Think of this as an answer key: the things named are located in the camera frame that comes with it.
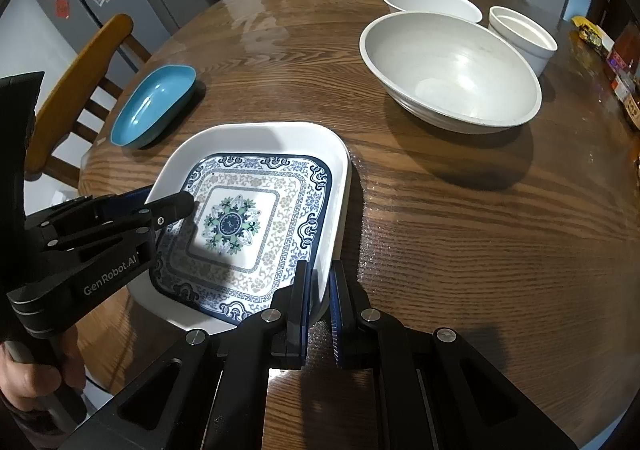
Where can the blue patterned square plate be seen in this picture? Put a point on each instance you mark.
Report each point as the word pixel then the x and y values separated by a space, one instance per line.
pixel 280 210

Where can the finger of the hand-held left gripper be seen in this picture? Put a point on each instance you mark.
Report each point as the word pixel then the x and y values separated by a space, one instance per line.
pixel 125 197
pixel 172 207

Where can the red fridge sticker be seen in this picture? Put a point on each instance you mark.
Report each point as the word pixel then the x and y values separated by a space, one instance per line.
pixel 62 9

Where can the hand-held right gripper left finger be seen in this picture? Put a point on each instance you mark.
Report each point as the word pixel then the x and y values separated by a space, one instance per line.
pixel 302 290

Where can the yellow snack packet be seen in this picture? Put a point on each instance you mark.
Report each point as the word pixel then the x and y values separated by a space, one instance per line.
pixel 590 32

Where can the wooden chair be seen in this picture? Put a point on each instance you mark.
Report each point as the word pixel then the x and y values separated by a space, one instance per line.
pixel 75 75

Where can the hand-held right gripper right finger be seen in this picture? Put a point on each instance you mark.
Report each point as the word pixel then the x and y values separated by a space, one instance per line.
pixel 339 300

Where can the person's left hand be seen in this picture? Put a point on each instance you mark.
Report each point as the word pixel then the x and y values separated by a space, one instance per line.
pixel 25 380

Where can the medium white bowl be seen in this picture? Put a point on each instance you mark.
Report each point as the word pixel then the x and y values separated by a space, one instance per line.
pixel 430 0

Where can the blue dish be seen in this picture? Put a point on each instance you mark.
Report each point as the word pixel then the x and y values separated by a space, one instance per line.
pixel 150 105

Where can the small white ramekin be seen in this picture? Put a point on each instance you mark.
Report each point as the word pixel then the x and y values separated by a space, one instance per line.
pixel 520 30

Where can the white square plate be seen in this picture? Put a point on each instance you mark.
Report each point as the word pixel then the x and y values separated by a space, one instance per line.
pixel 260 135

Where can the red sauce bottle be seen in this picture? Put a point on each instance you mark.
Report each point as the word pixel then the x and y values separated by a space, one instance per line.
pixel 627 50

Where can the large white bowl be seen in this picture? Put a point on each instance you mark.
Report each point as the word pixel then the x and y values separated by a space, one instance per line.
pixel 450 70

